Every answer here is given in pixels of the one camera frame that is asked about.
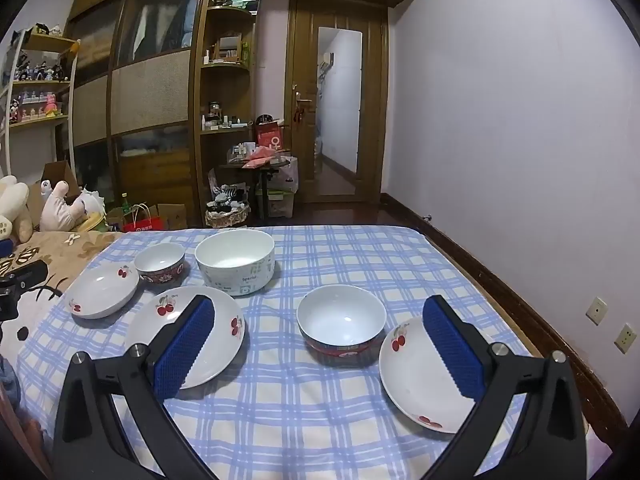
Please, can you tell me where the cream plush toy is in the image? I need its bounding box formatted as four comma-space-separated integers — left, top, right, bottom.
0, 175, 33, 243

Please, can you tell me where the small black side table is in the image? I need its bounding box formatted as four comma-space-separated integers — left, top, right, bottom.
220, 157, 291, 221

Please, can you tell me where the white bowl with red band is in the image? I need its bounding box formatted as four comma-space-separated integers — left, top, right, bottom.
296, 285, 387, 367

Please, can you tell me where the blue plaid bed sheet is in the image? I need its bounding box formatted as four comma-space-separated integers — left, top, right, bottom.
17, 225, 598, 480

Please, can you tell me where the wooden wardrobe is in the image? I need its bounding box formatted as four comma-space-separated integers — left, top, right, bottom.
65, 0, 211, 231

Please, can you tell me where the red paper bag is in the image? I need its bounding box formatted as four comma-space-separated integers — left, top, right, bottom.
122, 204, 168, 233

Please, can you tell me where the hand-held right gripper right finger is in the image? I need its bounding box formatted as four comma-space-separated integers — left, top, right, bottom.
422, 295, 588, 480

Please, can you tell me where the small red patterned bowl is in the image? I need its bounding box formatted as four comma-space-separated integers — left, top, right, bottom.
134, 242, 187, 285

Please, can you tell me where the pink and white plush toy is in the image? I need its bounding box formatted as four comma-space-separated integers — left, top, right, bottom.
40, 180, 83, 233

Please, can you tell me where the pink packet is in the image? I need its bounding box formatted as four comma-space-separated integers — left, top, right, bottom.
242, 147, 276, 168

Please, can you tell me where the wall socket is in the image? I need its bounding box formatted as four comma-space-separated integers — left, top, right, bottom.
586, 296, 608, 326
614, 323, 638, 355

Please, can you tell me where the row of dark figurines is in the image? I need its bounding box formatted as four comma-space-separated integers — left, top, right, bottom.
12, 52, 71, 83

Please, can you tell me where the brown cardboard box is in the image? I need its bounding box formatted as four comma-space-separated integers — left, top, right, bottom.
157, 203, 188, 231

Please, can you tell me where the white spiky-haired plush toy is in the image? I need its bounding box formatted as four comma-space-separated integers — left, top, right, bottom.
75, 187, 106, 221

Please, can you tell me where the red gift bag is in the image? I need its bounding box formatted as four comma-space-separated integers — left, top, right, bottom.
256, 122, 285, 151

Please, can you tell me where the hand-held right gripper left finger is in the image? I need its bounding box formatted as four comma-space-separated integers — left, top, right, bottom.
52, 294, 217, 480

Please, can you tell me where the row of pink figurines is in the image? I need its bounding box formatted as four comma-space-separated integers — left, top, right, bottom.
7, 90, 63, 123

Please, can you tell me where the large white printed bowl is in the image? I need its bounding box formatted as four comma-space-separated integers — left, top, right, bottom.
194, 228, 277, 297

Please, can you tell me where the wooden corner shelf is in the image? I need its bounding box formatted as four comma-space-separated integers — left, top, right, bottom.
192, 0, 258, 228

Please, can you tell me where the white plastic bag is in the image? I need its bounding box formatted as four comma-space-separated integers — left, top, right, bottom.
272, 156, 300, 193

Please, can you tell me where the wooden door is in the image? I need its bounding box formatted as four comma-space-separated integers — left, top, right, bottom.
285, 0, 391, 203

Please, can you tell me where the open cardboard box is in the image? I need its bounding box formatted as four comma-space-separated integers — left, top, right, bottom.
27, 160, 81, 216

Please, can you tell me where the white and yellow toy shelf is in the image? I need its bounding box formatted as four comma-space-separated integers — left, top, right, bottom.
0, 25, 81, 181

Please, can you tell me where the white cherry print plate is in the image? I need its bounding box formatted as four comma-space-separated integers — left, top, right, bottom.
378, 316, 483, 434
127, 286, 246, 390
65, 262, 141, 320

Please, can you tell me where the woven basket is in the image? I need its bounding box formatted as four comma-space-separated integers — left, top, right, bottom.
205, 202, 251, 228

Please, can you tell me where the clear plastic storage box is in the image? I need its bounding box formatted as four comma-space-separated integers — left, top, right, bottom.
255, 190, 296, 220

